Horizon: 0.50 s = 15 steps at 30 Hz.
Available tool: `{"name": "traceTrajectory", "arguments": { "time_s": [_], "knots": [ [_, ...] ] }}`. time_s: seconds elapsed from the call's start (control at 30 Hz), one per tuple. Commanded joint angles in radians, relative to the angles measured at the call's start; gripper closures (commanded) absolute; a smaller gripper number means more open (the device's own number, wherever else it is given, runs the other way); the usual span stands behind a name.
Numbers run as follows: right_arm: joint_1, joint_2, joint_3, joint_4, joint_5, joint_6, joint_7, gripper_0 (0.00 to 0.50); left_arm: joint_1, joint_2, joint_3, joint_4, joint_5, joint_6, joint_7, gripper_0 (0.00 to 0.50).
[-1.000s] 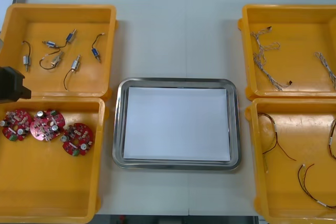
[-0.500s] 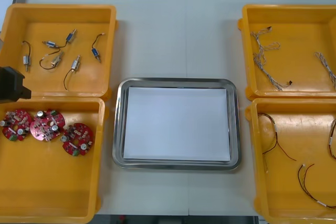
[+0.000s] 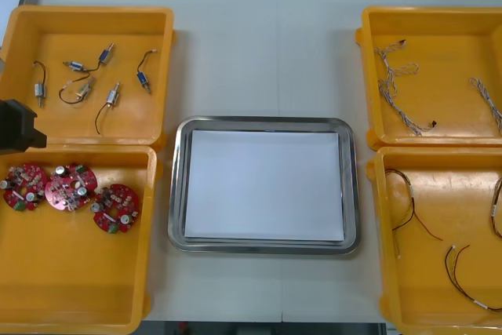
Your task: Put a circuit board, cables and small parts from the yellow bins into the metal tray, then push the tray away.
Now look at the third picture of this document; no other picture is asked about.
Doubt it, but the yellow-orange plastic bin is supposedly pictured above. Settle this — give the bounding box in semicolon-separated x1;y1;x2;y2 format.
0;5;176;151
0;144;162;335
355;5;502;151
366;146;502;335

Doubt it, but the group of small metal solenoids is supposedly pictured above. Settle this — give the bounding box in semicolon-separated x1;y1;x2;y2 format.
62;42;158;135

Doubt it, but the round red circuit board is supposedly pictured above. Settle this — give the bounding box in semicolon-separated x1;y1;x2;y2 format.
90;184;141;235
45;162;98;213
2;162;50;213

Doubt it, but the red black green-yellow wire harness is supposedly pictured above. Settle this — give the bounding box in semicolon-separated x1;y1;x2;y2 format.
489;177;502;240
444;244;502;313
384;168;444;260

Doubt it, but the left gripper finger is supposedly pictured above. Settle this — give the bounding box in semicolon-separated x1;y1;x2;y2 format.
25;127;48;151
0;98;38;155

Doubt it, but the white panel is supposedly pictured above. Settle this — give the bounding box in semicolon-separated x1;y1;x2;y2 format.
0;0;33;52

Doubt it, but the steel tray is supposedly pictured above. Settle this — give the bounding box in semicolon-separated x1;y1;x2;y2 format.
167;115;362;257

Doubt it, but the white sheet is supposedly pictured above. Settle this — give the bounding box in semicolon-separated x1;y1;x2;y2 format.
184;129;346;242

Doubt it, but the blue-white twisted wire harness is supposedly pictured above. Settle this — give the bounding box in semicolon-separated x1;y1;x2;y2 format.
373;38;437;137
469;77;502;135

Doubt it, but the small metal solenoid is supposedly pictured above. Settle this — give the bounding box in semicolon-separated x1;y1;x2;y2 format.
31;60;48;108
58;77;96;105

